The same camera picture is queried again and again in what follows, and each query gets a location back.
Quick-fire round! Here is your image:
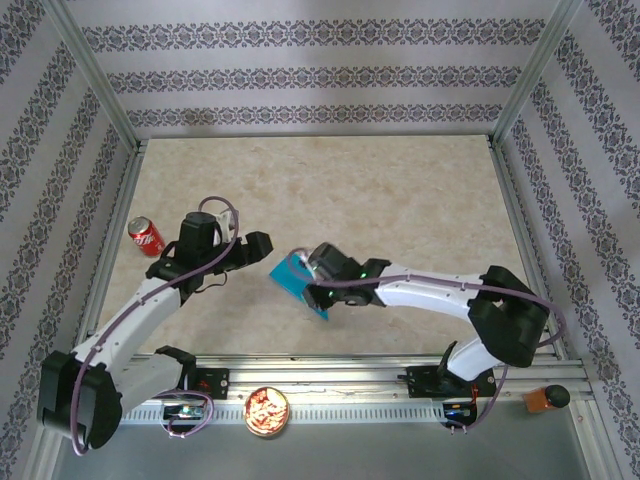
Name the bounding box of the red soda can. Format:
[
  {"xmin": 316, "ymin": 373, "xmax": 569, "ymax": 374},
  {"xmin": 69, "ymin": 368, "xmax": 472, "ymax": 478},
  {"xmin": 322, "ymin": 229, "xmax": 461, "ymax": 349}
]
[{"xmin": 127, "ymin": 216, "xmax": 166, "ymax": 258}]

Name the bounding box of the round tin of red food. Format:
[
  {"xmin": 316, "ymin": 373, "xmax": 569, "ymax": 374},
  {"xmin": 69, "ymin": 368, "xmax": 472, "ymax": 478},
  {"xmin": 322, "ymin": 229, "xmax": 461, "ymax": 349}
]
[{"xmin": 242, "ymin": 385, "xmax": 291, "ymax": 438}]

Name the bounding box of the small circuit board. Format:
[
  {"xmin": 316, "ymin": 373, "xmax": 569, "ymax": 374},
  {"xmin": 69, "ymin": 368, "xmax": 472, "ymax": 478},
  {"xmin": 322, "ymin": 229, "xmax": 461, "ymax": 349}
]
[
  {"xmin": 163, "ymin": 404, "xmax": 205, "ymax": 420},
  {"xmin": 442, "ymin": 402, "xmax": 477, "ymax": 421}
]

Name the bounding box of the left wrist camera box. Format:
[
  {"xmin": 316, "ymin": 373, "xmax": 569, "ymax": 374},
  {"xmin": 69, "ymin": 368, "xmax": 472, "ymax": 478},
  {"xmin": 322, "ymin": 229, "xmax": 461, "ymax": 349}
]
[{"xmin": 211, "ymin": 211, "xmax": 237, "ymax": 247}]

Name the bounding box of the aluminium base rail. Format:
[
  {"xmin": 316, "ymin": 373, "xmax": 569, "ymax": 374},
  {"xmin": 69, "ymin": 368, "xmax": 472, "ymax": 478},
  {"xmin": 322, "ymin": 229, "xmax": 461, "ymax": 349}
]
[{"xmin": 49, "ymin": 355, "xmax": 594, "ymax": 402}]

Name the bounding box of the aluminium side rail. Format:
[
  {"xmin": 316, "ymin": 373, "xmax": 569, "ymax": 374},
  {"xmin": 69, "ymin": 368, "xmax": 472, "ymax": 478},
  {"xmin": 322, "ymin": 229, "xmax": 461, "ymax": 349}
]
[
  {"xmin": 487, "ymin": 135, "xmax": 571, "ymax": 361},
  {"xmin": 69, "ymin": 139, "xmax": 149, "ymax": 365}
]

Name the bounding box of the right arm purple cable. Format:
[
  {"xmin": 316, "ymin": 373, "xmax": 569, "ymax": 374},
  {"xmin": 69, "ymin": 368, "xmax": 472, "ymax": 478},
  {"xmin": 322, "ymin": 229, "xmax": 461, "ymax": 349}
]
[{"xmin": 288, "ymin": 247, "xmax": 570, "ymax": 435}]

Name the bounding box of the slotted white cable duct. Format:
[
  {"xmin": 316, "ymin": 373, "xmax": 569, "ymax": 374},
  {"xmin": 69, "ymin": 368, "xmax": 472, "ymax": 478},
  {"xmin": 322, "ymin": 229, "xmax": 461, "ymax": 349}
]
[{"xmin": 119, "ymin": 402, "xmax": 447, "ymax": 425}]

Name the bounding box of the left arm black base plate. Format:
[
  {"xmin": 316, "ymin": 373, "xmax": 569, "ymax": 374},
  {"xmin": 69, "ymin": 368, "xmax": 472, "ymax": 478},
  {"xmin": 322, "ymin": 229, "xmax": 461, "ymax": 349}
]
[{"xmin": 192, "ymin": 367, "xmax": 231, "ymax": 401}]

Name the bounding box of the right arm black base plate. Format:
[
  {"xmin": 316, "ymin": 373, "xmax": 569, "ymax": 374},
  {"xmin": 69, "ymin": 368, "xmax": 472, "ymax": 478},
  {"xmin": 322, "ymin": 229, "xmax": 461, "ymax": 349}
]
[{"xmin": 407, "ymin": 364, "xmax": 499, "ymax": 400}]

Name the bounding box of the aluminium frame post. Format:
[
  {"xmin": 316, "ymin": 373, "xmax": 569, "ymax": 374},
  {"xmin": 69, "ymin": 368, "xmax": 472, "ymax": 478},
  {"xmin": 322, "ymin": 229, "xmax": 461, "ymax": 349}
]
[
  {"xmin": 43, "ymin": 0, "xmax": 147, "ymax": 151},
  {"xmin": 491, "ymin": 0, "xmax": 585, "ymax": 149}
]

